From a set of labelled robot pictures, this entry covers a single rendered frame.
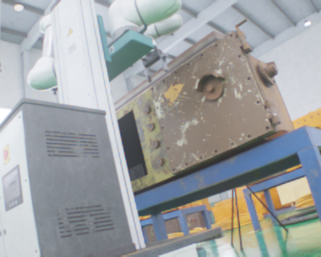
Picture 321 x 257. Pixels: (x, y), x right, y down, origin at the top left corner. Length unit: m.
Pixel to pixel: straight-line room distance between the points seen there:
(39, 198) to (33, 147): 0.15
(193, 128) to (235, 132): 0.26
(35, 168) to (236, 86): 1.03
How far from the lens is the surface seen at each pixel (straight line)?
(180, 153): 1.72
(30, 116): 0.98
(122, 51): 1.51
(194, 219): 8.95
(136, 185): 2.02
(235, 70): 1.57
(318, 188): 1.43
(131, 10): 1.58
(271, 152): 1.50
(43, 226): 0.89
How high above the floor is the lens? 0.37
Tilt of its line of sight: 19 degrees up
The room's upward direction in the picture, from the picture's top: 15 degrees counter-clockwise
